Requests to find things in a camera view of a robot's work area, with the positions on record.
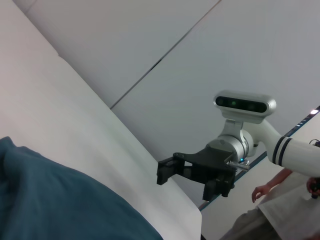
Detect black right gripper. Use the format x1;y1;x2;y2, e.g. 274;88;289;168
156;145;238;202

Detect teal t-shirt with cream lettering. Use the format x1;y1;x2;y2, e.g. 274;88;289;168
0;136;164;240

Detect person's bare forearm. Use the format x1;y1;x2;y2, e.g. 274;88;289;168
266;168;294;189

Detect person's white shirt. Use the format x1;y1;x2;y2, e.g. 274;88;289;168
256;171;320;240

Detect person's bare hand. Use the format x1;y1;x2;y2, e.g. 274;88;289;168
250;184;273;204

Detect person's khaki trousers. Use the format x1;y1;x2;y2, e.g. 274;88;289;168
219;208;279;240

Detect dark handheld device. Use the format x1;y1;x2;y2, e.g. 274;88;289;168
306;176;320;201

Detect grey right gripper cable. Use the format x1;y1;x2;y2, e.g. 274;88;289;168
228;159;251;171

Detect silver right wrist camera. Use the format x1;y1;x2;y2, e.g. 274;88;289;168
212;89;278;125

